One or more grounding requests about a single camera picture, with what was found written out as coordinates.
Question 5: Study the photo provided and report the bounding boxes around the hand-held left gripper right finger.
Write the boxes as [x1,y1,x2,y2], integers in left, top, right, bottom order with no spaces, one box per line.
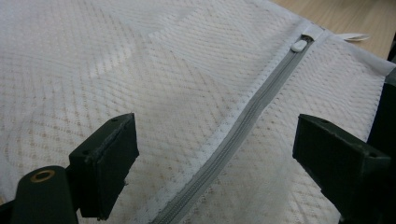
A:
[291,113,392,222]

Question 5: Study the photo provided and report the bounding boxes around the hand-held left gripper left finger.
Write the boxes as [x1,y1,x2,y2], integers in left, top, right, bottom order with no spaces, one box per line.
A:
[68,112,140,221]

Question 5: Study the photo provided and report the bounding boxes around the white mesh laundry bag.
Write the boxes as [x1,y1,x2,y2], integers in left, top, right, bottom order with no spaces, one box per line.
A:
[0,0,396,224]

